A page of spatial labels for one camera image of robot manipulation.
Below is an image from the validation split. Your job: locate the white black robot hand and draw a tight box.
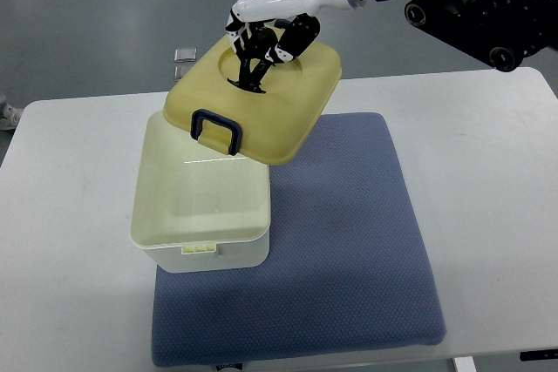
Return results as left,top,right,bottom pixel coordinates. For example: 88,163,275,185
226,0,365,93

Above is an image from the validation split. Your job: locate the yellow storage box lid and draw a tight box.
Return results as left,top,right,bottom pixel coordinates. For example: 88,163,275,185
163,37,342,166

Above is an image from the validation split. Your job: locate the white storage box base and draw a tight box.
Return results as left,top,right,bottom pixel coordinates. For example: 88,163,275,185
130,112,271,273

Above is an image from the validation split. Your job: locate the blue padded mat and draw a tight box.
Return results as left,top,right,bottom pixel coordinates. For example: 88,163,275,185
152,112,446,367

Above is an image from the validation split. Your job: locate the white shoe on floor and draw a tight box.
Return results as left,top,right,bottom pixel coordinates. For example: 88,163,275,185
0,93,24,132

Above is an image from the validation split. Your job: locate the black table control panel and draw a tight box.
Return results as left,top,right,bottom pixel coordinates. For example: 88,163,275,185
520,348,558,362

